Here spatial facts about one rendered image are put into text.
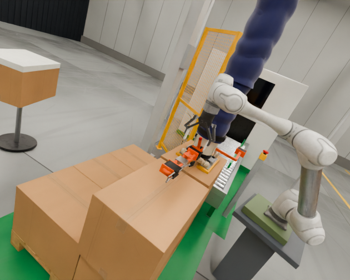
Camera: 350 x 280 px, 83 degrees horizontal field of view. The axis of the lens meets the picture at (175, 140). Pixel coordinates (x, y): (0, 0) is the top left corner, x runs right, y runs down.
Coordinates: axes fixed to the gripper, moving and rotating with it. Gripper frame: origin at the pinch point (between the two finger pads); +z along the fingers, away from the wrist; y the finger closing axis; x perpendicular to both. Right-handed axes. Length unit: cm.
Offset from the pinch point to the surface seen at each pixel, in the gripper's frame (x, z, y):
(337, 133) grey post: -360, -25, -157
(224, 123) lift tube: -34.5, -11.0, -5.3
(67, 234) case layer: 48, 66, 31
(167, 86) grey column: -143, 2, 103
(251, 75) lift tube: -34, -47, -7
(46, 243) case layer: 48, 87, 45
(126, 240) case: 51, 34, -4
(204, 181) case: -12.8, 25.5, -15.0
